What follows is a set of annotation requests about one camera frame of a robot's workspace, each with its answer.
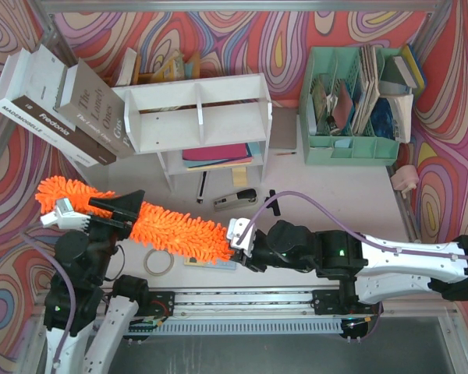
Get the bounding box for yellow grey calculator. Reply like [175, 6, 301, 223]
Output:
[184, 257, 236, 270]

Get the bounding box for white wooden bookshelf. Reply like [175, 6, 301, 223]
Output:
[114, 73, 272, 189]

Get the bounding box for large white brown book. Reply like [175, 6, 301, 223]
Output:
[0, 46, 116, 167]

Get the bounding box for mint green desk organizer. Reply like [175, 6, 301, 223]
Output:
[299, 47, 399, 167]

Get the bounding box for orange chenille duster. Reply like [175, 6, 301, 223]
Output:
[35, 176, 234, 263]

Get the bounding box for stack of coloured paper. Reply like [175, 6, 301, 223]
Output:
[181, 142, 261, 170]

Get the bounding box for grey Lonely Ones book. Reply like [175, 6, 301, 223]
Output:
[57, 59, 134, 158]

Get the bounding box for roll of tape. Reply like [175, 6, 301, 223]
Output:
[143, 249, 175, 277]

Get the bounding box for small red pencil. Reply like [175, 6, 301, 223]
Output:
[275, 151, 297, 157]

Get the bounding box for grey black stapler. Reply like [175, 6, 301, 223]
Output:
[213, 189, 258, 211]

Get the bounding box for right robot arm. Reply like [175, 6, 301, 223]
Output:
[226, 218, 468, 313]

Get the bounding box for books behind shelf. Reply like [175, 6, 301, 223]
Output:
[104, 48, 200, 87]

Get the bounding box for grey notebook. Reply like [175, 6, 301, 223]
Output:
[269, 108, 297, 150]

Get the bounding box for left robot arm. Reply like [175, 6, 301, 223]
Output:
[41, 190, 150, 373]

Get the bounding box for black T-shaped clip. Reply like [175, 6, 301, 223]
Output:
[265, 189, 281, 217]

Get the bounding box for pink piggy figurine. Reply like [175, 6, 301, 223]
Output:
[391, 165, 419, 199]

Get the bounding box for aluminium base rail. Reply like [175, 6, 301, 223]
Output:
[34, 287, 457, 337]

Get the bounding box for books in organizer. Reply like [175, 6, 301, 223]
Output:
[310, 43, 427, 143]

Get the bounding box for white utility knife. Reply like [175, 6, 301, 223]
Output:
[196, 171, 208, 204]

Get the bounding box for yellow sticky note pad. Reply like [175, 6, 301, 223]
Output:
[232, 168, 248, 187]

